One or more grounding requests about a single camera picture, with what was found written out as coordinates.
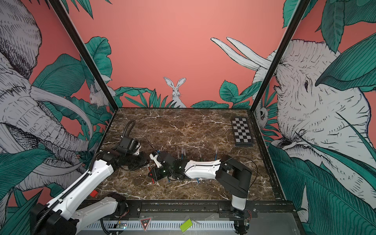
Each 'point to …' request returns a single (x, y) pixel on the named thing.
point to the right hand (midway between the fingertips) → (148, 174)
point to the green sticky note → (185, 225)
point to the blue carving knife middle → (182, 153)
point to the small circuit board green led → (122, 225)
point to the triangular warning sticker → (145, 223)
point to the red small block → (94, 193)
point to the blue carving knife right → (216, 155)
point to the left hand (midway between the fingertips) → (151, 160)
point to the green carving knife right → (201, 159)
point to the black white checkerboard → (242, 132)
